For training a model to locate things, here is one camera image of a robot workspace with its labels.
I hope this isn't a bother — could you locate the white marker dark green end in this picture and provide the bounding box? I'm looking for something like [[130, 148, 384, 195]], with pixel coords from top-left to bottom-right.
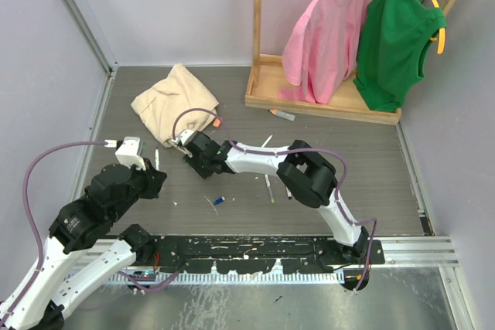
[[155, 147, 160, 171]]

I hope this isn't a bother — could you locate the white marker blue end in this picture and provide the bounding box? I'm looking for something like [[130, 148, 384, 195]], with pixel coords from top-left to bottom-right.
[[261, 134, 273, 148]]

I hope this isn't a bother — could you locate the white marker lime end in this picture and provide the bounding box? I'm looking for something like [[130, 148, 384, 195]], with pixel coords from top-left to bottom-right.
[[264, 175, 275, 204]]

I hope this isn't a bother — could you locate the white marker black end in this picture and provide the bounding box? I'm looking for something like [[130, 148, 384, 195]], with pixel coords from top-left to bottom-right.
[[285, 187, 292, 200]]

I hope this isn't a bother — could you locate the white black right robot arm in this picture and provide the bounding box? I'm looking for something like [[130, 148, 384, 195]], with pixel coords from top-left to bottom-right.
[[176, 130, 369, 264]]

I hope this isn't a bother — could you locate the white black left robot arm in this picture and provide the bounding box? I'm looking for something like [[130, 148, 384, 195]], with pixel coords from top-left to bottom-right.
[[1, 162, 167, 329]]

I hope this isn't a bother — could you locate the small blue pen cap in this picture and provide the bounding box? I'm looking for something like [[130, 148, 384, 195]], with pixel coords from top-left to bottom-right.
[[212, 197, 225, 206]]

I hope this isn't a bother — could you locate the beige cloth bag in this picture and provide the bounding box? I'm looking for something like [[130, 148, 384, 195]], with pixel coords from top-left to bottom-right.
[[131, 64, 219, 148]]

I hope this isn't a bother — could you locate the grey highlighter orange tip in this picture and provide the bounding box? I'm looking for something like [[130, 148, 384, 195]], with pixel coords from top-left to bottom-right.
[[269, 109, 295, 121]]

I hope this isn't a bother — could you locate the wooden clothes rack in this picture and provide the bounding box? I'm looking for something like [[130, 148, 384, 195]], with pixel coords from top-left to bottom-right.
[[245, 0, 456, 125]]

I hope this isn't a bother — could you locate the pink t-shirt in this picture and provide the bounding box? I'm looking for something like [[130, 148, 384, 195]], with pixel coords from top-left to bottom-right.
[[278, 0, 371, 104]]

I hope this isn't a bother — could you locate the green tank top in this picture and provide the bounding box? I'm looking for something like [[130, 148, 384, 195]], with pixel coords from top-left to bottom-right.
[[353, 0, 446, 113]]

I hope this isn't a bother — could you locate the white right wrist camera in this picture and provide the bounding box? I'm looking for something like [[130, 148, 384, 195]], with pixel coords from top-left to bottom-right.
[[175, 129, 196, 148]]

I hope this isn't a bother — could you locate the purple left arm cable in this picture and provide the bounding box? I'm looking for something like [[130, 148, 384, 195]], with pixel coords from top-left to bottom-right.
[[0, 140, 119, 325]]

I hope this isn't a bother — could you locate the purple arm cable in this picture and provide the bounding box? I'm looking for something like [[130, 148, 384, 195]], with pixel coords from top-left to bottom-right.
[[0, 140, 119, 325], [171, 107, 378, 292]]

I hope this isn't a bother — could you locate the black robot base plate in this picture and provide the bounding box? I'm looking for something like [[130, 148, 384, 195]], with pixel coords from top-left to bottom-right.
[[127, 234, 384, 275]]

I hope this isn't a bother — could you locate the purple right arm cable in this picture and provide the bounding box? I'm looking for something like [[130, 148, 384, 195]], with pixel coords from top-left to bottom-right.
[[171, 107, 378, 292]]

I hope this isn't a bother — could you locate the aluminium frame rail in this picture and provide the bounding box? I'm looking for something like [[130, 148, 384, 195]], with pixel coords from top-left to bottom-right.
[[36, 0, 119, 76]]

